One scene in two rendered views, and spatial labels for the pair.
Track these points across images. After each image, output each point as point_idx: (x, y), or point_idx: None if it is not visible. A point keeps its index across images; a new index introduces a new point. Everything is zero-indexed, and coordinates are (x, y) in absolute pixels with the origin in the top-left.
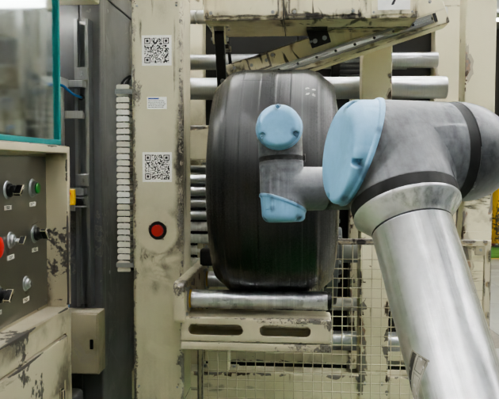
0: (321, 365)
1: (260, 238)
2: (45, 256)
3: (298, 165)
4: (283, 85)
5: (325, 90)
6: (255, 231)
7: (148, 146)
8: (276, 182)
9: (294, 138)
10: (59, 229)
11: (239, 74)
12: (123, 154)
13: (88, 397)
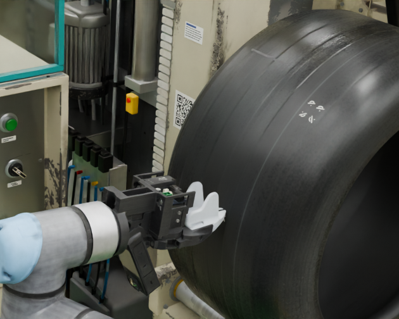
0: None
1: (200, 285)
2: (40, 187)
3: (28, 306)
4: (289, 81)
5: (346, 111)
6: (193, 275)
7: (181, 85)
8: (1, 314)
9: (5, 280)
10: (54, 162)
11: (268, 34)
12: (163, 83)
13: None
